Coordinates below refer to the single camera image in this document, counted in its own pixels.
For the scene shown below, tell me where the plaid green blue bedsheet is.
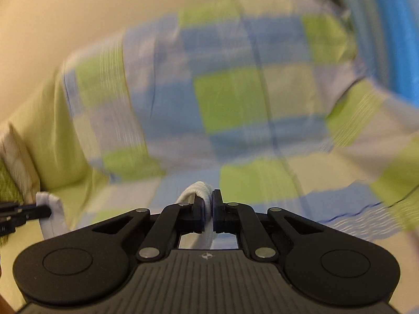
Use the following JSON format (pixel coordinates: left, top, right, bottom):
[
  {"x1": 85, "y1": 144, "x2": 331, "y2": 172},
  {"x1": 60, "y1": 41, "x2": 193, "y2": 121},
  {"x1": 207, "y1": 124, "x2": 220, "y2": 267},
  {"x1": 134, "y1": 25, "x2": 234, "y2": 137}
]
[{"x1": 0, "y1": 0, "x2": 419, "y2": 289}]

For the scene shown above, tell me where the white garment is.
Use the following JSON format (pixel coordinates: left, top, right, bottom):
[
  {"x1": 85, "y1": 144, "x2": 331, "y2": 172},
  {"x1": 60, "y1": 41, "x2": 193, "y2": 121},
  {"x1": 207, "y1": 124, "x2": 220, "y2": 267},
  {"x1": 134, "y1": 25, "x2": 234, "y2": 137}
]
[{"x1": 176, "y1": 181, "x2": 217, "y2": 250}]

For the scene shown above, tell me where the blue plastic storage bin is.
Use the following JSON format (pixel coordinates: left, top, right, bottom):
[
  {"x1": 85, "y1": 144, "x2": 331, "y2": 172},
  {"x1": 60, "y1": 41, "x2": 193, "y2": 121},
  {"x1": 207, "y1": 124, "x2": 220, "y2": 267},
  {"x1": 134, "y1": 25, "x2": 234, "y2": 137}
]
[{"x1": 330, "y1": 0, "x2": 418, "y2": 105}]

